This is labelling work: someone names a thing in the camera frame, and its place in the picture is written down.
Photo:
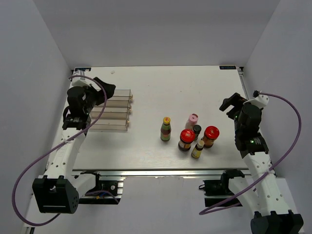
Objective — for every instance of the left red lid sauce jar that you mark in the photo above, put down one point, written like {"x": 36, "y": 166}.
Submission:
{"x": 187, "y": 136}

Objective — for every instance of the pink cap white bottle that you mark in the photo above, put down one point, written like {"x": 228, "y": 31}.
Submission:
{"x": 192, "y": 121}

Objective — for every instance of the right blue table label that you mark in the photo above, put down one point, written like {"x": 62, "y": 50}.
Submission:
{"x": 227, "y": 67}

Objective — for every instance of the blue table label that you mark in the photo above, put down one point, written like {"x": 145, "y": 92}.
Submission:
{"x": 84, "y": 69}
{"x": 227, "y": 67}

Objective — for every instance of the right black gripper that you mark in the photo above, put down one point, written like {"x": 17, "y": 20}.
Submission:
{"x": 236, "y": 101}

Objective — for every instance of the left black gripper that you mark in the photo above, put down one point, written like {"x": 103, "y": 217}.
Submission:
{"x": 109, "y": 90}

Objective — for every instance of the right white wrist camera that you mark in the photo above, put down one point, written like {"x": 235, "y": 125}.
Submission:
{"x": 259, "y": 100}

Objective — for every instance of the left blue table label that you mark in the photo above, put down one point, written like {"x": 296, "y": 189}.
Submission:
{"x": 84, "y": 69}

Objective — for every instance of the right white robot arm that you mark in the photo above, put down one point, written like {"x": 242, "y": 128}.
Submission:
{"x": 271, "y": 213}

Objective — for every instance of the red lid sauce jar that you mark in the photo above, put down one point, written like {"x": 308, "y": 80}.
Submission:
{"x": 187, "y": 136}
{"x": 211, "y": 133}

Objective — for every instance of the clear tiered acrylic rack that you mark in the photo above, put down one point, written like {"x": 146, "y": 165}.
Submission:
{"x": 116, "y": 115}

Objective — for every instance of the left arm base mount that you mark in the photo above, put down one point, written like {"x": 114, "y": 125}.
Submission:
{"x": 106, "y": 190}

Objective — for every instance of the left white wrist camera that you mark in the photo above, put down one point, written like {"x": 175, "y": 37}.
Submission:
{"x": 80, "y": 81}

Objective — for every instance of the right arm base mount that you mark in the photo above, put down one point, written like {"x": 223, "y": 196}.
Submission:
{"x": 218, "y": 190}

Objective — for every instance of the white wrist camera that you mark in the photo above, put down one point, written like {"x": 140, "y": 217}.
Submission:
{"x": 259, "y": 100}
{"x": 80, "y": 81}

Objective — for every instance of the small black cap jar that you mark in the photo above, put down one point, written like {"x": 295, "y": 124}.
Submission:
{"x": 197, "y": 129}

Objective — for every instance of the right red lid sauce jar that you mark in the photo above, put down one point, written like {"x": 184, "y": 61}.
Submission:
{"x": 211, "y": 133}

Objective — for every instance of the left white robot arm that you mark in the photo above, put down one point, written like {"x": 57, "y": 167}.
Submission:
{"x": 59, "y": 191}

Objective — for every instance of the small yellow bottle brown cap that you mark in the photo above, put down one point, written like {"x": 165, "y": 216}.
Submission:
{"x": 196, "y": 152}

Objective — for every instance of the green bottle yellow cap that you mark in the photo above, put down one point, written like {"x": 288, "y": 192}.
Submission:
{"x": 165, "y": 131}

